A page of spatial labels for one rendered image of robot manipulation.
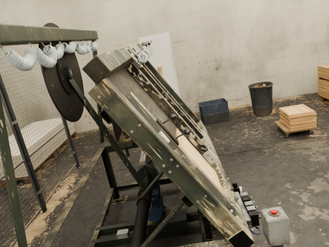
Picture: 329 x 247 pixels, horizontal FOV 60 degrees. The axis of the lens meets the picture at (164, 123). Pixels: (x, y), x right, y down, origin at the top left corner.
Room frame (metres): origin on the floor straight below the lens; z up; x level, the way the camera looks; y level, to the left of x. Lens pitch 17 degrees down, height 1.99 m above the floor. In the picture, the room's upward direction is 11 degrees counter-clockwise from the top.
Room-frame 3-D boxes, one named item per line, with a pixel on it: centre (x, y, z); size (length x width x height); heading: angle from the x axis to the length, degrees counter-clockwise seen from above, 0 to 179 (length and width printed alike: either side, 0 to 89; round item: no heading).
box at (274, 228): (1.39, -0.51, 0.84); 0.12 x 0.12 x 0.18; 87
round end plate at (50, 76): (2.40, 0.70, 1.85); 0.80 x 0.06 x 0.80; 177
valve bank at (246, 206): (1.83, -0.47, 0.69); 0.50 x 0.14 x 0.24; 177
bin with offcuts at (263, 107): (6.00, -2.16, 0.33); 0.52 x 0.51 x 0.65; 174
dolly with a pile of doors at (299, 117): (4.69, -2.22, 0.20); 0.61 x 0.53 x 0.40; 174
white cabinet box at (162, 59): (6.01, -0.15, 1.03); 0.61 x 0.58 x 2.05; 174
